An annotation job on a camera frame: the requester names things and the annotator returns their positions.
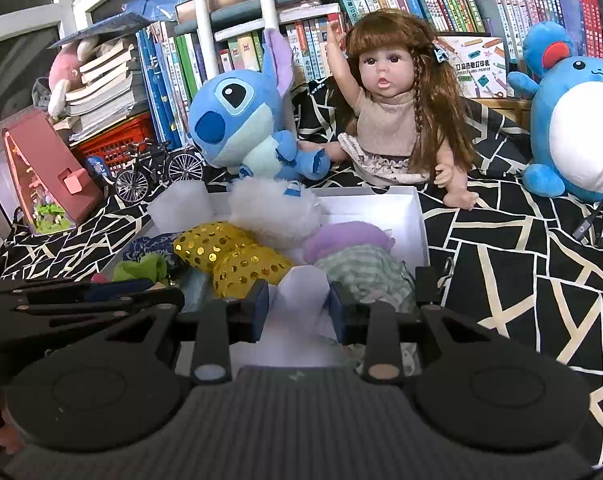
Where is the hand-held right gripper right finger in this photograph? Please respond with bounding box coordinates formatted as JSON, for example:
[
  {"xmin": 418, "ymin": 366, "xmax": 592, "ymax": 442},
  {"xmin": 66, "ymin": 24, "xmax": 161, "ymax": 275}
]
[{"xmin": 329, "ymin": 282, "xmax": 542, "ymax": 383}]

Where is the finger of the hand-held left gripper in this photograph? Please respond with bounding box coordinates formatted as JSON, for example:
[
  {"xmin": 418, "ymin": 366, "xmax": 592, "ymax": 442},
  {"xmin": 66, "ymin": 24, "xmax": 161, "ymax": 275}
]
[
  {"xmin": 0, "ymin": 279, "xmax": 155, "ymax": 301},
  {"xmin": 0, "ymin": 290, "xmax": 185, "ymax": 361}
]

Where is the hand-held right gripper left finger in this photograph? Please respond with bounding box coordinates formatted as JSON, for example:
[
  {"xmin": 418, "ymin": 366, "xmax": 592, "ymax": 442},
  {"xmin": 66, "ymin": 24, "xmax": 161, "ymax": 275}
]
[{"xmin": 82, "ymin": 280, "xmax": 271, "ymax": 383}]

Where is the lavender cloth pouch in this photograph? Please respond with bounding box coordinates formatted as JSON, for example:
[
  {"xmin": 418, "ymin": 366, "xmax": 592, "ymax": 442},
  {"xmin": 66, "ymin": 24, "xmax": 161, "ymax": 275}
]
[{"xmin": 269, "ymin": 265, "xmax": 343, "ymax": 370}]

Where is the purple fluffy plush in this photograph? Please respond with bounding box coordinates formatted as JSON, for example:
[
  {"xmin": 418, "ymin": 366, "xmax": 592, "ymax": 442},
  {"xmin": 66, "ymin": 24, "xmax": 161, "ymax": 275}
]
[{"xmin": 301, "ymin": 220, "xmax": 398, "ymax": 266}]

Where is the green pink soft toy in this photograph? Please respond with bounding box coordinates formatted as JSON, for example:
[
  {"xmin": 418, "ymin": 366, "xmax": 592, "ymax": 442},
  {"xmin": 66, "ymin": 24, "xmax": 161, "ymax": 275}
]
[{"xmin": 90, "ymin": 252, "xmax": 171, "ymax": 287}]

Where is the white fluffy plush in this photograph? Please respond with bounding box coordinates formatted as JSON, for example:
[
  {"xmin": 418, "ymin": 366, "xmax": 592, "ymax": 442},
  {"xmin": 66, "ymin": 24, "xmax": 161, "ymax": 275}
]
[{"xmin": 228, "ymin": 177, "xmax": 325, "ymax": 252}]

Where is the blue white patterned cloth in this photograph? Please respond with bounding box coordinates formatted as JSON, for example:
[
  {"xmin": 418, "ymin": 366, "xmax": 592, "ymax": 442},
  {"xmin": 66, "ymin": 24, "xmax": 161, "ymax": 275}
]
[{"xmin": 123, "ymin": 232, "xmax": 183, "ymax": 267}]

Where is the white shallow box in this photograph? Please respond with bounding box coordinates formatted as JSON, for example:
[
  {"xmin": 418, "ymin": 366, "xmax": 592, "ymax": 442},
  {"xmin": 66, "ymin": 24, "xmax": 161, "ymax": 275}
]
[{"xmin": 102, "ymin": 185, "xmax": 431, "ymax": 376}]

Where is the person's left hand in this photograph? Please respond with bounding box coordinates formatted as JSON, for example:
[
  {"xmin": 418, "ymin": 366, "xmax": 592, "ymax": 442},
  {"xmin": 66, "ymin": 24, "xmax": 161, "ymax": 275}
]
[{"xmin": 0, "ymin": 392, "xmax": 25, "ymax": 456}]

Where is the gold sequin bow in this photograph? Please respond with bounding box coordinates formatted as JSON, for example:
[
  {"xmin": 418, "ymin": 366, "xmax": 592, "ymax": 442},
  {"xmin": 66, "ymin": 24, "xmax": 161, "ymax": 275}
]
[{"xmin": 174, "ymin": 220, "xmax": 296, "ymax": 302}]

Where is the light blue cloth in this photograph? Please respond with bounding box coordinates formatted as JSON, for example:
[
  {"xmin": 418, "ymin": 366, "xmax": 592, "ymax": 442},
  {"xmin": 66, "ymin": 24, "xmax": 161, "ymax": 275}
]
[{"xmin": 180, "ymin": 269, "xmax": 218, "ymax": 317}]

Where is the black binder clip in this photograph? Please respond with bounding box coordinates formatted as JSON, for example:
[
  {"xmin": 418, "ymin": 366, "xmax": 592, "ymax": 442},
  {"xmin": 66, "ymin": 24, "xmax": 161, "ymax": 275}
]
[{"xmin": 414, "ymin": 257, "xmax": 455, "ymax": 310}]

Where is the pink house-shaped model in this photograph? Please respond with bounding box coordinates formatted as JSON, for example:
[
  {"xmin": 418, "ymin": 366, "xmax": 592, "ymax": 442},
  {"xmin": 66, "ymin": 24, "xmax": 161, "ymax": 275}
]
[{"xmin": 2, "ymin": 109, "xmax": 105, "ymax": 237}]

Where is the miniature black bicycle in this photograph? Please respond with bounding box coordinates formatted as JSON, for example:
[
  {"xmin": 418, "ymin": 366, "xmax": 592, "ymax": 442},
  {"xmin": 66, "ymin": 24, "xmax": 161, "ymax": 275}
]
[{"xmin": 114, "ymin": 139, "xmax": 205, "ymax": 206}]

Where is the red plastic basket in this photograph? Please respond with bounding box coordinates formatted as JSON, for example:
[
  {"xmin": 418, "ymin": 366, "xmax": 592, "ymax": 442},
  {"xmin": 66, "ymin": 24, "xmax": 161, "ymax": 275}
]
[{"xmin": 72, "ymin": 112, "xmax": 155, "ymax": 172}]

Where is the black white patterned blanket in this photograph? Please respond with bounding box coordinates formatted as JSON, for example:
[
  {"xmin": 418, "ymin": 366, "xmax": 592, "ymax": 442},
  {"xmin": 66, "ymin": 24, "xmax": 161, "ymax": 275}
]
[{"xmin": 0, "ymin": 80, "xmax": 603, "ymax": 463}]

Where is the blue alien plush toy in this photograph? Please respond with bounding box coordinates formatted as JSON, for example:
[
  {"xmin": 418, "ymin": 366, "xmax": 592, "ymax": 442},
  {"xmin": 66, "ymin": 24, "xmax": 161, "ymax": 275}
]
[{"xmin": 186, "ymin": 27, "xmax": 332, "ymax": 184}]

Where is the stack of pale books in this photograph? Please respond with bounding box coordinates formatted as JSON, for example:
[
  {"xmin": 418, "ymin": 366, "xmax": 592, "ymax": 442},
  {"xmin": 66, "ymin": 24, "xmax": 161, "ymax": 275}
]
[{"xmin": 56, "ymin": 40, "xmax": 150, "ymax": 145}]

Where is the long-haired baby doll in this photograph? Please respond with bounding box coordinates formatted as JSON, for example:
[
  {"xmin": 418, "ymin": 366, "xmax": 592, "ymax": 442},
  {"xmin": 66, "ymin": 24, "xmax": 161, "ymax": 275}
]
[{"xmin": 296, "ymin": 7, "xmax": 482, "ymax": 212}]

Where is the pink white plush toy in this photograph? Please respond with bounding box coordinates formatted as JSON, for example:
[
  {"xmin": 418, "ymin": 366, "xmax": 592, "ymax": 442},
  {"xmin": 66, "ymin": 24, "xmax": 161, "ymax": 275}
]
[{"xmin": 46, "ymin": 36, "xmax": 101, "ymax": 119}]

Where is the row of small shelf books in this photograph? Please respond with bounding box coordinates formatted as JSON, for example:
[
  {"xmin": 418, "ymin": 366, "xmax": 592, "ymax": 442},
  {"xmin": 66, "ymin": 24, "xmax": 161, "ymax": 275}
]
[{"xmin": 216, "ymin": 12, "xmax": 348, "ymax": 81}]

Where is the printed white cardboard box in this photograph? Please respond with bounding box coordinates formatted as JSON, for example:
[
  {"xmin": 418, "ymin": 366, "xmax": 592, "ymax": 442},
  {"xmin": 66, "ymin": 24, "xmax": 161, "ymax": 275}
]
[{"xmin": 435, "ymin": 35, "xmax": 513, "ymax": 99}]

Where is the blue plastic folder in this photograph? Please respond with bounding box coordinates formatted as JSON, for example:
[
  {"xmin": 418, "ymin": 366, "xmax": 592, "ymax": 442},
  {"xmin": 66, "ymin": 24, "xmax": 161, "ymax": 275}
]
[{"xmin": 49, "ymin": 0, "xmax": 196, "ymax": 50}]

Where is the round blue white plush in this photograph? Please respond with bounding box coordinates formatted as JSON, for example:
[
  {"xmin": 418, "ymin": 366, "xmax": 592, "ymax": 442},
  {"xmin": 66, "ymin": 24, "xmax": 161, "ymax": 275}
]
[{"xmin": 506, "ymin": 20, "xmax": 603, "ymax": 211}]

